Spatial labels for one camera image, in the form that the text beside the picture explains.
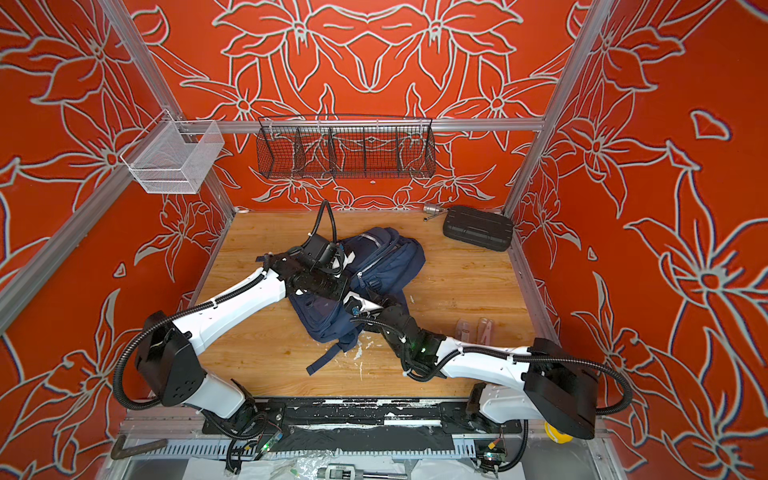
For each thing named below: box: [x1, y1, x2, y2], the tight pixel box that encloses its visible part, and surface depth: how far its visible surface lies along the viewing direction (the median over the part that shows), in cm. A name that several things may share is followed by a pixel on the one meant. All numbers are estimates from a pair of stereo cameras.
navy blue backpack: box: [287, 228, 427, 376], surface depth 82 cm
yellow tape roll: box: [544, 422, 574, 444], surface depth 71 cm
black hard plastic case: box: [443, 206, 514, 252], surface depth 109 cm
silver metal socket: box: [423, 203, 440, 215], surface depth 120 cm
